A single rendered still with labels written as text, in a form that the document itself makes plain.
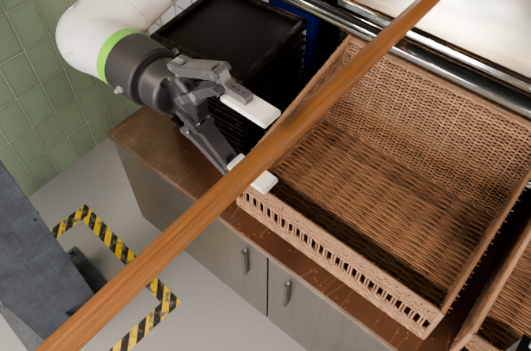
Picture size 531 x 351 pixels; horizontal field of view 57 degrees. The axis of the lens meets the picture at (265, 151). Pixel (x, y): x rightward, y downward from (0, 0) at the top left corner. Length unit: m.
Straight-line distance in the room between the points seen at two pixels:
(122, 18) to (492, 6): 0.77
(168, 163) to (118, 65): 0.72
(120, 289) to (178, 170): 0.87
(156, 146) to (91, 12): 0.72
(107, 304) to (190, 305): 1.29
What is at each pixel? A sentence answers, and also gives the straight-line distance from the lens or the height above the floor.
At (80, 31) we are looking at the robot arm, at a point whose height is 1.23.
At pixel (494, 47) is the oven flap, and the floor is 0.98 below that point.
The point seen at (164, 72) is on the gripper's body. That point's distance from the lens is 0.68.
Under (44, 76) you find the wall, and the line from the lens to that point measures 1.94.
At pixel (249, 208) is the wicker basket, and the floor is 0.61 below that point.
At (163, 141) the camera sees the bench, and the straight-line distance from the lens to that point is 1.45.
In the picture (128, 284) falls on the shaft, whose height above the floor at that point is 1.20.
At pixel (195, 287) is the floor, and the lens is 1.83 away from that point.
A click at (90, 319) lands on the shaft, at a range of 0.53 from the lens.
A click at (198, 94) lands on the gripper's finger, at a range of 0.62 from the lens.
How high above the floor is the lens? 1.67
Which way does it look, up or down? 52 degrees down
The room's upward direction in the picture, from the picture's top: straight up
